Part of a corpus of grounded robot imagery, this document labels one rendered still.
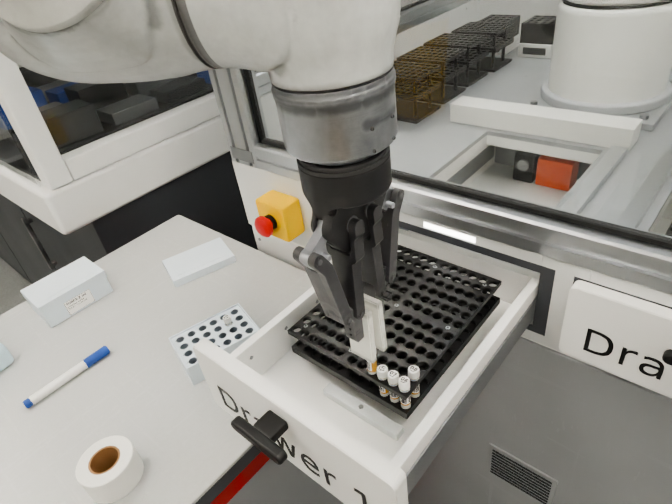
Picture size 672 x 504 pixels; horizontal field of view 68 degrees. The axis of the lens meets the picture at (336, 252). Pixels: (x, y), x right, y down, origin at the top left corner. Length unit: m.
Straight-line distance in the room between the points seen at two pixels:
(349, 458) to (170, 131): 0.99
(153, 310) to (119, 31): 0.68
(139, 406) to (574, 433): 0.64
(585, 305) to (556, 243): 0.08
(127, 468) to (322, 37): 0.56
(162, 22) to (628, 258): 0.50
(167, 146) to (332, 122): 0.98
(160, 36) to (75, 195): 0.88
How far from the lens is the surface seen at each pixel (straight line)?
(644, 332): 0.65
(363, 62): 0.34
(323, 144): 0.35
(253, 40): 0.34
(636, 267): 0.63
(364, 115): 0.35
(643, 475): 0.86
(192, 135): 1.33
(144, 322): 0.95
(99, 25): 0.35
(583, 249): 0.63
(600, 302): 0.64
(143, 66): 0.38
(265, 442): 0.52
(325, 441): 0.49
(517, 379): 0.82
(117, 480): 0.71
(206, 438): 0.74
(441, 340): 0.59
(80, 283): 1.03
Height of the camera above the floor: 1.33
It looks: 35 degrees down
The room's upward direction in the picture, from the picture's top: 9 degrees counter-clockwise
